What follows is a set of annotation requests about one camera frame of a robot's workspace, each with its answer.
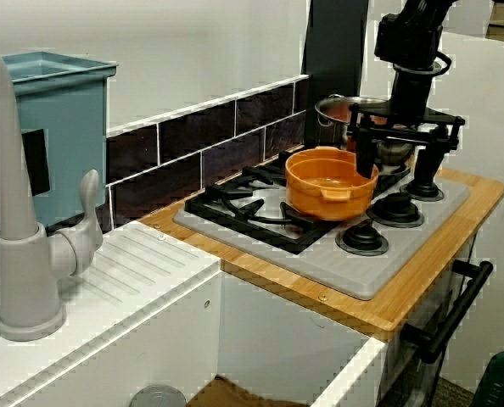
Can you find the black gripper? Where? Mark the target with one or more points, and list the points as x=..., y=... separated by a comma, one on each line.
x=411, y=97

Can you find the orange plastic pot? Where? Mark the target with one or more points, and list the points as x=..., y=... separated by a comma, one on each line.
x=320, y=199

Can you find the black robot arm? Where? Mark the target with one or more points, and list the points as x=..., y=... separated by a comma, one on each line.
x=409, y=34

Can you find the black stove knob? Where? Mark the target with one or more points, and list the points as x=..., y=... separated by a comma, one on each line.
x=396, y=210
x=362, y=239
x=423, y=193

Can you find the stainless steel pot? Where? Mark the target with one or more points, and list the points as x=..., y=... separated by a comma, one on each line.
x=332, y=127

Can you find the grey stove top panel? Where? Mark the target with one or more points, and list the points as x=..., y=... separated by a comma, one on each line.
x=354, y=271

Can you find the dark upright side panel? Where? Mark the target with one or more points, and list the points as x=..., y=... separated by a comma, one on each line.
x=337, y=55

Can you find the wooden countertop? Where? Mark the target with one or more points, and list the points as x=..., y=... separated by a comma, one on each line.
x=404, y=305

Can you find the black burner grate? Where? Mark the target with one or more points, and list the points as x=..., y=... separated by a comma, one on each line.
x=235, y=212

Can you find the dark tiled backsplash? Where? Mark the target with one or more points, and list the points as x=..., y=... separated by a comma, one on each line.
x=184, y=144

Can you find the white oven cabinet front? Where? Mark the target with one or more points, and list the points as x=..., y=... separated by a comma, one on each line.
x=417, y=381

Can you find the white sink unit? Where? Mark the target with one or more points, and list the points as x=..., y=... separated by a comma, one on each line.
x=256, y=339

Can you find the green plastic object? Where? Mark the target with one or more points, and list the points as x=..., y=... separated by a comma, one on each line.
x=502, y=381

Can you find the teal plastic box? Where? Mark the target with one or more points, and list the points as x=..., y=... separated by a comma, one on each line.
x=74, y=127

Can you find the silver drain disc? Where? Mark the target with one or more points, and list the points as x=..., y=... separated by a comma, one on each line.
x=158, y=398

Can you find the grey toy faucet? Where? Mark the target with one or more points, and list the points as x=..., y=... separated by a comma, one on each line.
x=27, y=275

